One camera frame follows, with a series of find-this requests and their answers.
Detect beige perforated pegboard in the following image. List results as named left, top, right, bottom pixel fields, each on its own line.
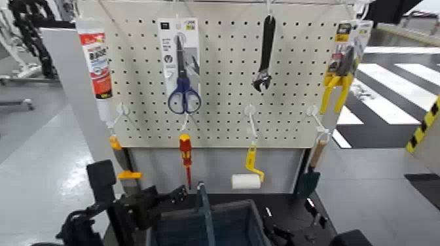
left=77, top=0, right=358, bottom=149

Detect red yellow screwdriver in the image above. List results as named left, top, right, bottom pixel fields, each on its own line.
left=178, top=133, right=194, bottom=190

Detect black adjustable wrench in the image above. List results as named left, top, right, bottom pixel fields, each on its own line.
left=251, top=14, right=278, bottom=93

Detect grey tool with yellow grips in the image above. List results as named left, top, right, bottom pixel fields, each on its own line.
left=109, top=135, right=143, bottom=198

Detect wooden handled green trowel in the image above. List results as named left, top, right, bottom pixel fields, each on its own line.
left=296, top=138, right=328, bottom=200

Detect grey stand panel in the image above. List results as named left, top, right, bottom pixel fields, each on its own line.
left=40, top=27, right=308, bottom=195

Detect yellow handled pliers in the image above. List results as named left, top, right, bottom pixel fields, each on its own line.
left=320, top=46, right=357, bottom=116

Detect yellow black striped barrier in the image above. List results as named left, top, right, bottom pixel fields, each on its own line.
left=405, top=96, right=440, bottom=177

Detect yellow handled paint roller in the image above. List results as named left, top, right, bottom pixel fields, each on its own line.
left=230, top=143, right=266, bottom=190

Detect white pegboard hook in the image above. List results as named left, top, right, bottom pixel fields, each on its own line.
left=306, top=104, right=333, bottom=137
left=180, top=111, right=194, bottom=133
left=105, top=102, right=131, bottom=135
left=244, top=103, right=260, bottom=143

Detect blue plastic crate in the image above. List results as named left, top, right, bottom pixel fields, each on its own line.
left=147, top=182, right=273, bottom=246

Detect pliers package card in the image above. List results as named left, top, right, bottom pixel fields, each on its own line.
left=328, top=20, right=375, bottom=77

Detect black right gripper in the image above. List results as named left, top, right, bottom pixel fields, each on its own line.
left=265, top=224, right=297, bottom=246

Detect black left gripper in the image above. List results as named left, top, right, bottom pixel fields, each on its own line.
left=114, top=184, right=189, bottom=232

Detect blue handled scissors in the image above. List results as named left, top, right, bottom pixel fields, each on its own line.
left=167, top=34, right=203, bottom=115

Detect white scissors package card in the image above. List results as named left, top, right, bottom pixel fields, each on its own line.
left=157, top=18, right=201, bottom=104

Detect white metal frame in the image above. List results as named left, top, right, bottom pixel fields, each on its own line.
left=0, top=6, right=43, bottom=80

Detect white red sealant tube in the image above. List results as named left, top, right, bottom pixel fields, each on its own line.
left=75, top=18, right=115, bottom=122

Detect black cable chain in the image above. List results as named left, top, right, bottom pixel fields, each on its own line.
left=8, top=0, right=58, bottom=79

